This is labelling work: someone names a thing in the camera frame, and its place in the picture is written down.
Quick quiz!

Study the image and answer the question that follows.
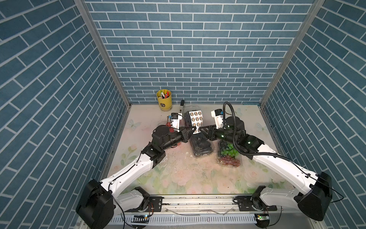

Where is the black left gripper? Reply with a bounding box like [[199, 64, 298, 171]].
[[160, 127, 196, 152]]

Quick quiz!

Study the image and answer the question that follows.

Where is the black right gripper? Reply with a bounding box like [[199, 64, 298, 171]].
[[199, 125, 237, 147]]

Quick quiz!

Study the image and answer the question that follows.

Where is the white fruit sticker sheet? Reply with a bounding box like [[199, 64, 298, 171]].
[[188, 110, 203, 127]]

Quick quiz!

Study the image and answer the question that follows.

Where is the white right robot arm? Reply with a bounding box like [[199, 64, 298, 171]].
[[197, 118, 335, 221]]

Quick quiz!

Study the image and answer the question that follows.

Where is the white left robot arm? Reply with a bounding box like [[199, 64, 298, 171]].
[[76, 125, 196, 229]]

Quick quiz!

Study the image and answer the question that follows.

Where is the clear box of dark grapes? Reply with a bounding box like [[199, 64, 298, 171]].
[[183, 106, 203, 130]]

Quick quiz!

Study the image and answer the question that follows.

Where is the clear box of avocados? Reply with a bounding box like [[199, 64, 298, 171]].
[[189, 133, 214, 157]]

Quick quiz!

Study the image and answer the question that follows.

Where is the clear box of strawberries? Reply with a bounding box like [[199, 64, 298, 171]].
[[159, 125, 179, 149]]

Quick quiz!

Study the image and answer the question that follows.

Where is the black capped marker pen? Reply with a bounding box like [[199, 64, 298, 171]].
[[179, 100, 185, 115]]

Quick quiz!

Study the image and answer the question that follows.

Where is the clear box of mixed grapes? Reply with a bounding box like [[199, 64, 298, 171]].
[[217, 140, 242, 167]]

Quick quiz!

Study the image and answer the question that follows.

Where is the yellow pen cup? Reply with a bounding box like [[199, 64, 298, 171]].
[[156, 89, 172, 112]]

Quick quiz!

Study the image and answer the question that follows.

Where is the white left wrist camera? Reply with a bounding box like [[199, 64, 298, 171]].
[[170, 113, 183, 132]]

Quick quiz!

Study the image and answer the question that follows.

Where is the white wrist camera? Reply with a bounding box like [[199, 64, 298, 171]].
[[211, 109, 224, 129], [170, 113, 183, 132]]

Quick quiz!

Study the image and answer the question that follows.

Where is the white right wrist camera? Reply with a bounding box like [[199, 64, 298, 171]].
[[211, 109, 224, 129]]

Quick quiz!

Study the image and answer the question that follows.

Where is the metal base rail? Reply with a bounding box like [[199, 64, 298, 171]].
[[112, 190, 301, 216]]

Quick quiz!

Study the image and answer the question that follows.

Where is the white perforated cable tray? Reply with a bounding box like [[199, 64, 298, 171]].
[[125, 214, 257, 226]]

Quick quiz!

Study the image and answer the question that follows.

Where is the black corrugated cable conduit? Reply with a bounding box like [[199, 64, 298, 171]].
[[222, 101, 318, 181]]

